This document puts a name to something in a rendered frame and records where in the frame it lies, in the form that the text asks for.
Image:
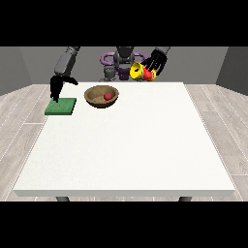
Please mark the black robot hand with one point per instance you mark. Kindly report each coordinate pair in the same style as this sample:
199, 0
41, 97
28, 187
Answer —
57, 85
157, 61

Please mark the yellow cup with melon print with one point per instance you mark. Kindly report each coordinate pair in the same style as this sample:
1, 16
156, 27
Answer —
142, 72

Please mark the green square pad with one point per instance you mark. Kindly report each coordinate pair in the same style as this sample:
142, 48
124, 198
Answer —
61, 106

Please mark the brown wooden bowl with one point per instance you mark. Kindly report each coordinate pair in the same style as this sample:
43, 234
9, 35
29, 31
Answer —
101, 96

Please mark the small red ball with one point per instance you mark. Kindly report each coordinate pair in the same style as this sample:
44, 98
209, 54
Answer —
108, 95

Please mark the grey robot trunk purple rings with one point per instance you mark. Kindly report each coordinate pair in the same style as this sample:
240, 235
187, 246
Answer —
123, 61

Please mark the dark table leg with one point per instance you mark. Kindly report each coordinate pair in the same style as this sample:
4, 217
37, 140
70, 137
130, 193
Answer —
185, 199
62, 199

